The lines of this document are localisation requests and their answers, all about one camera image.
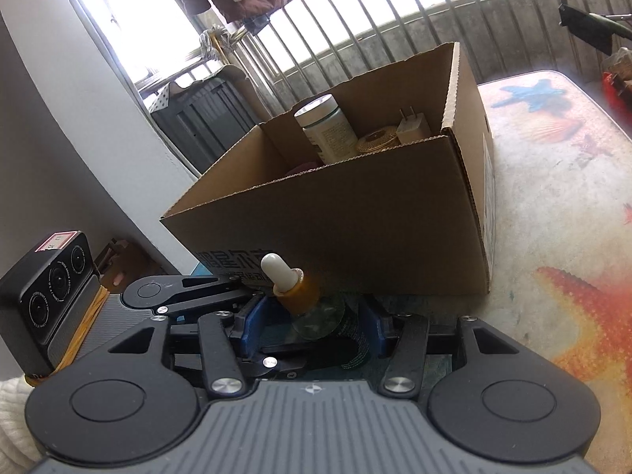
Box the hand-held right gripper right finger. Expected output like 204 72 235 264
359 301 527 398

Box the mauve round lid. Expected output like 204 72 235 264
284 160 322 177

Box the flat cardboard piece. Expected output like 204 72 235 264
94 239 161 290

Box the white plug adapter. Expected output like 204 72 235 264
395 107 429 145

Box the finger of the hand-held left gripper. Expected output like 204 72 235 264
152 275 251 325
247 353 311 382

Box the white bottle green label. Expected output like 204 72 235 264
293 94 359 165

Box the sea-creature printed tablecloth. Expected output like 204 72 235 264
188 70 632 474

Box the person's left forearm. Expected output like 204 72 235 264
0 376 43 474

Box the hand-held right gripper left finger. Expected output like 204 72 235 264
106 295 271 399

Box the brown cardboard box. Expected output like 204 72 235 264
159 41 497 297

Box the glass dropper bottle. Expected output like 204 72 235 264
260 253 372 369

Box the rope mop head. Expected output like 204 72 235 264
200 24 238 67

